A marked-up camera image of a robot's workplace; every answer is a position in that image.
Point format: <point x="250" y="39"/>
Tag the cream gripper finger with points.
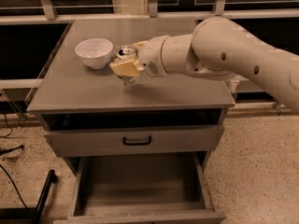
<point x="127" y="68"/>
<point x="139" y="45"/>

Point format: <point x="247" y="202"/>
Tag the grey drawer cabinet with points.
<point x="73" y="96"/>

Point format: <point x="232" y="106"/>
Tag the grey metal window railing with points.
<point x="233" y="10"/>

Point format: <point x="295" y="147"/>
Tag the black drawer handle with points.
<point x="136" y="143"/>

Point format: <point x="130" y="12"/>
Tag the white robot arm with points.
<point x="217" y="49"/>

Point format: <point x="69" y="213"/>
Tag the grey open middle drawer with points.
<point x="141" y="189"/>

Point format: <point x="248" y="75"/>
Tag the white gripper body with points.
<point x="151" y="57"/>

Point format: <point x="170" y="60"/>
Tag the silver 7up soda can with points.
<point x="125" y="52"/>

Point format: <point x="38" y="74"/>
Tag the black metal stand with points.
<point x="33" y="214"/>

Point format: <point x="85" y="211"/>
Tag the grey upper drawer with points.
<point x="103" y="142"/>

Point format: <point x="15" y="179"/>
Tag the white ceramic bowl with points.
<point x="95" y="52"/>

